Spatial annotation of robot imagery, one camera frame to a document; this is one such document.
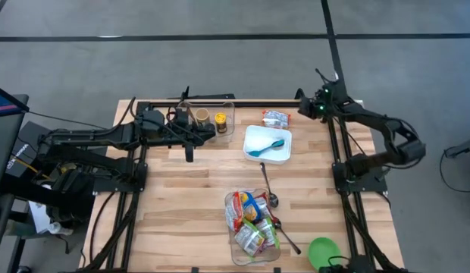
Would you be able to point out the blue silver snack packet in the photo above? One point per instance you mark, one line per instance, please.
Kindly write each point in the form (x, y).
(266, 206)

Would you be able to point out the black cardboard box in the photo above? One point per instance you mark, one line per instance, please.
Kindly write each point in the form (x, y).
(24, 148)

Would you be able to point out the white paper sheet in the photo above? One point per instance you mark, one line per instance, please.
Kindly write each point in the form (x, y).
(39, 216)

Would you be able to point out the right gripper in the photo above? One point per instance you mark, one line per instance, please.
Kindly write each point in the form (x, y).
(328, 100)

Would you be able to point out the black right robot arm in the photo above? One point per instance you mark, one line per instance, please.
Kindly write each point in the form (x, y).
(386, 125)

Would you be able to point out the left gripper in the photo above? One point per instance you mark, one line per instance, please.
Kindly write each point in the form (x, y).
(182, 130)

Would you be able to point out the white plastic lid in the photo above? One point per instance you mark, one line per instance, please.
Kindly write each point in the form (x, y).
(265, 132)

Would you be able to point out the brown lid glass jar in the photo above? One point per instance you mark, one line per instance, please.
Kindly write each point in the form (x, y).
(202, 115)

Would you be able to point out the small black table bracket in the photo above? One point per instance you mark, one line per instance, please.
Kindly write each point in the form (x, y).
(299, 95)

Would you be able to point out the dark metal spoon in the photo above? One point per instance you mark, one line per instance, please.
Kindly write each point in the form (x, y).
(278, 224)
(273, 199)

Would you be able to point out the long black table bracket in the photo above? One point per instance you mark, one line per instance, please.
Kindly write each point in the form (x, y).
(212, 96)

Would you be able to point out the yellow lid spice jar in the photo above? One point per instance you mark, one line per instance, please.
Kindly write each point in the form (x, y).
(220, 122)

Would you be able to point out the teal plastic spoon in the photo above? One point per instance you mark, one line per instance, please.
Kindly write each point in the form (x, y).
(277, 143)

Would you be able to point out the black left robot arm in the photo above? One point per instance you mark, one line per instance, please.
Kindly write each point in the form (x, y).
(98, 138)

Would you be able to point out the silver orange ramen packet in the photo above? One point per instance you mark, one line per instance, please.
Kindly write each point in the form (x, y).
(276, 118)

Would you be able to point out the green plastic bowl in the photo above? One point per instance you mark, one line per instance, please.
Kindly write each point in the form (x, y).
(322, 250)

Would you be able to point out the orange red ramen packet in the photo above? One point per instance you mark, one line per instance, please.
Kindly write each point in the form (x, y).
(234, 212)

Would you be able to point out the black computer monitor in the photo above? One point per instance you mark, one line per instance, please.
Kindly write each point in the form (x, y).
(4, 132)

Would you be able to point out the yellow green ramen packet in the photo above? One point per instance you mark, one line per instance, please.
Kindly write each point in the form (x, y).
(250, 239)
(271, 232)

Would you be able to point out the black aluminium rig frame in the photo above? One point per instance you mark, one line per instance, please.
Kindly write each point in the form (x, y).
(257, 104)

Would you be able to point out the yellow snack packet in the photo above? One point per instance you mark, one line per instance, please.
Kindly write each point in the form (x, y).
(251, 208)

